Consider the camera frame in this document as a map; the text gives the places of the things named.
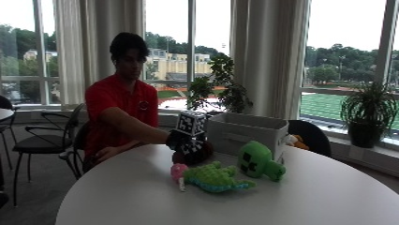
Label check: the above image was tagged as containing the white marker cube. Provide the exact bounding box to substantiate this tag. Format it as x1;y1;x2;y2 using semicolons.
173;110;209;157

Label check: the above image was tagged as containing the round white side table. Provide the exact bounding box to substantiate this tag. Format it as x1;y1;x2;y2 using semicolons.
0;107;16;122

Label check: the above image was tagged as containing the dark brown plush toy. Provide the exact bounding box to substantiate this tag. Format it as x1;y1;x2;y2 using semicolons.
171;140;216;167

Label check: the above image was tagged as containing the green blocky plush toy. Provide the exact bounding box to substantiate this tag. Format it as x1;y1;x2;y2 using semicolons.
236;140;288;183

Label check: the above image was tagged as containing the white curtain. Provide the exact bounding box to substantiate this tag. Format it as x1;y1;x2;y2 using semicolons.
52;0;148;106
229;0;312;121

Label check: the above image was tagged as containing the black metal armchair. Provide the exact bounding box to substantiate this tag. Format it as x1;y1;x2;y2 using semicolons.
0;95;22;172
11;102;88;208
58;121;92;181

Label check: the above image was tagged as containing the pink plush toy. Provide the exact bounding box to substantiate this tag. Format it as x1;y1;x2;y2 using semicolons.
169;162;191;192

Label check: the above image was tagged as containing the potted plant with thin leaves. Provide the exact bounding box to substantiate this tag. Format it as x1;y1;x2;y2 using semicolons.
340;82;399;149

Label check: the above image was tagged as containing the the person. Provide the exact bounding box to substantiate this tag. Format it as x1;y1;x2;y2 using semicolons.
83;31;172;173

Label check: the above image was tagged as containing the green and blue plush turtle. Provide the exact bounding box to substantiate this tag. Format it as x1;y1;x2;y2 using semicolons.
183;160;257;194

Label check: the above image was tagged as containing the grey fabric storage box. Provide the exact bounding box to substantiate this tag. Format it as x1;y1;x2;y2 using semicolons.
205;112;290;163

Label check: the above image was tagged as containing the orange plush toy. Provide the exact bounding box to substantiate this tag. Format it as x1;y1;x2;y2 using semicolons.
286;133;310;151

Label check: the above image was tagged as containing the black round-backed chair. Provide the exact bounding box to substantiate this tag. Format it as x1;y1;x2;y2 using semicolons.
288;119;333;158

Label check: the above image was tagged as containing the tall leafy potted plant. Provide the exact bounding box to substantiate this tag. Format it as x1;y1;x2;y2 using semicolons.
187;53;255;114

